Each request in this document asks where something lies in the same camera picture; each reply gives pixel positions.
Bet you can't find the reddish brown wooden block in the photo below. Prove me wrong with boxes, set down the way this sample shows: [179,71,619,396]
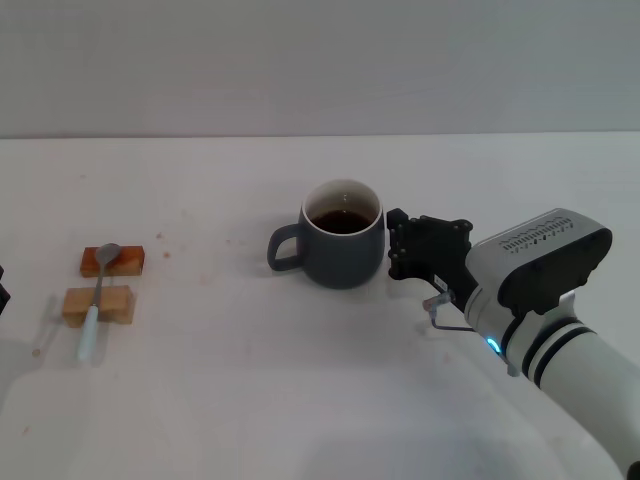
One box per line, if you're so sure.
[79,244,147,278]

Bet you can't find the dark grey ceramic mug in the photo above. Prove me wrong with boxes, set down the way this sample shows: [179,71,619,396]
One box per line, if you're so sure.
[267,177,387,290]

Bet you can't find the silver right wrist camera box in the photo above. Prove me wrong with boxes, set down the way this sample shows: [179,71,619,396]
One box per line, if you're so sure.
[472,208,614,318]

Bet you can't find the metal spoon with blue handle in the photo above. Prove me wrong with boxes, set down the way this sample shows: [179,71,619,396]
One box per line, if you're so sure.
[75,242,122,364]

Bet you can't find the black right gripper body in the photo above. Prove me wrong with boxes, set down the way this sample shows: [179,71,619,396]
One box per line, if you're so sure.
[413,214,480,315]

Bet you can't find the light tan wooden block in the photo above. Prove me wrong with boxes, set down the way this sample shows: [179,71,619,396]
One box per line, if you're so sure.
[62,284,137,329]

